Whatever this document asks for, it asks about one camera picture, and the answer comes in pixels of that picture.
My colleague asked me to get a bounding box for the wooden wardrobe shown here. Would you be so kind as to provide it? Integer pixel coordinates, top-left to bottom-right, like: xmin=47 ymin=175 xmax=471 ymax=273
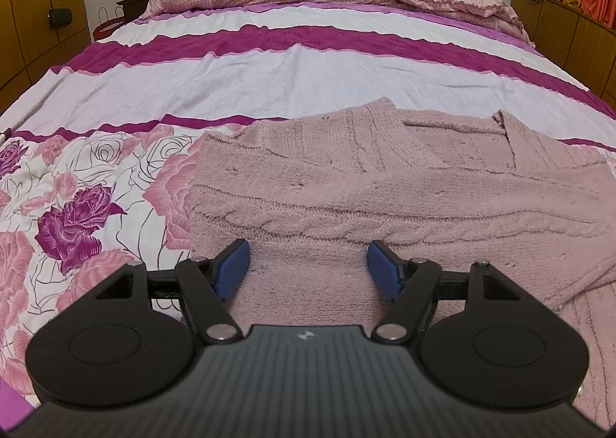
xmin=0 ymin=0 xmax=93 ymax=103

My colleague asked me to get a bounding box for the striped floral bed sheet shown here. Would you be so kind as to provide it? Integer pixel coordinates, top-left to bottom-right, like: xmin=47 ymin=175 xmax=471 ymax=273
xmin=0 ymin=0 xmax=616 ymax=416

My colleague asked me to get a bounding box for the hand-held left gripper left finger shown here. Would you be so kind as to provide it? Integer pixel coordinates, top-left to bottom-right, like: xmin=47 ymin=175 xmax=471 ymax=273
xmin=94 ymin=238 xmax=252 ymax=345

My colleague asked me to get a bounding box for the pink knit cardigan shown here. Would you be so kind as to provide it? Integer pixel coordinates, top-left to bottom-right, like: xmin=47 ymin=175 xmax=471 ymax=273
xmin=185 ymin=98 xmax=616 ymax=430

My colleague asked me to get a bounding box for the small black hanging pouch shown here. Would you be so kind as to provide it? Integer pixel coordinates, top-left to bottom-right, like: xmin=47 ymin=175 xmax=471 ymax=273
xmin=46 ymin=7 xmax=74 ymax=30

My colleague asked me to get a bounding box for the purple mat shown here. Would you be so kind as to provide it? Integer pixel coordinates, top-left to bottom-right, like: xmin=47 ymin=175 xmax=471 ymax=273
xmin=0 ymin=377 xmax=30 ymax=425

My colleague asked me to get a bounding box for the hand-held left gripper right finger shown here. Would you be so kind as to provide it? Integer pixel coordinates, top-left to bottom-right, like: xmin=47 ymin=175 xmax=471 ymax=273
xmin=366 ymin=240 xmax=526 ymax=343

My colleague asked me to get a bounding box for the red basket with wire handles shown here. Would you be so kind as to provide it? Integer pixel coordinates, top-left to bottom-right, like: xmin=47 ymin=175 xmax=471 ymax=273
xmin=93 ymin=5 xmax=130 ymax=42

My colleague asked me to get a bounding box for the wooden low cabinet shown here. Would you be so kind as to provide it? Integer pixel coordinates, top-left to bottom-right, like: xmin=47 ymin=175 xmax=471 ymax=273
xmin=509 ymin=0 xmax=616 ymax=112

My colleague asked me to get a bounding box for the dark wooden nightstand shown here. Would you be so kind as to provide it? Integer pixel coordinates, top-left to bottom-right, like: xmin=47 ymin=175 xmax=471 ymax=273
xmin=115 ymin=0 xmax=156 ymax=21

